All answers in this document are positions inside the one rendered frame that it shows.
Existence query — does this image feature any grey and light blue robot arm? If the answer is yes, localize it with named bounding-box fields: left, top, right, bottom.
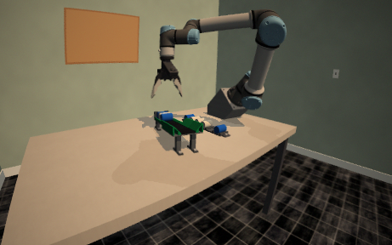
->
left=158, top=9, right=287, bottom=110

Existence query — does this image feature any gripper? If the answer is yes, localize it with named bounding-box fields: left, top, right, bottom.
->
left=151, top=56, right=183, bottom=98

